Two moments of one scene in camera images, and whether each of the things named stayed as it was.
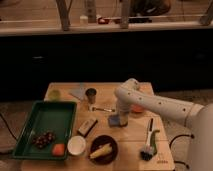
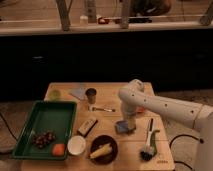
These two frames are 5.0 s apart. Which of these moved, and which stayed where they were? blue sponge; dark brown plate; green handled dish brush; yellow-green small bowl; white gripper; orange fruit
Moved: white gripper; blue sponge
Stayed: green handled dish brush; dark brown plate; orange fruit; yellow-green small bowl
